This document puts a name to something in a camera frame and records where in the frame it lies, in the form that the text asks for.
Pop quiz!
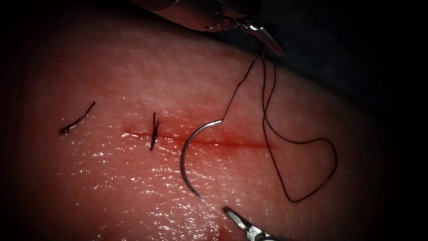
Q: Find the cut-off black thread piece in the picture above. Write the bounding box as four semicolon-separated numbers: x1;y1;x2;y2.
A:
58;100;97;136

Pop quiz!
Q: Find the curved steel needle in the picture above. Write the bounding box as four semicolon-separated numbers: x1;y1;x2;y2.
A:
180;119;224;203

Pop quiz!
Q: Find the left arm needle driver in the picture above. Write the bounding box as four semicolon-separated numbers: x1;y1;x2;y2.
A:
204;0;263;34

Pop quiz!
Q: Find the right arm needle driver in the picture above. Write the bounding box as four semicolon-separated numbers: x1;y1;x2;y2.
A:
245;224;285;241

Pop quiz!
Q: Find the right arm needle driver jaw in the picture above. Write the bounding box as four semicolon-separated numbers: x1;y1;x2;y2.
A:
222;205;251;233

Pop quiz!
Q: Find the left arm needle driver jaw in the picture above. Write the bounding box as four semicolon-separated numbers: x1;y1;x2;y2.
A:
248;24;286;57

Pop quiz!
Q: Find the black stitching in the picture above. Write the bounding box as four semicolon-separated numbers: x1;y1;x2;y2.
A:
149;112;160;152

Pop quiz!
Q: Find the tissue pad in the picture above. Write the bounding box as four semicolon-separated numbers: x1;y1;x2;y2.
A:
18;0;405;241

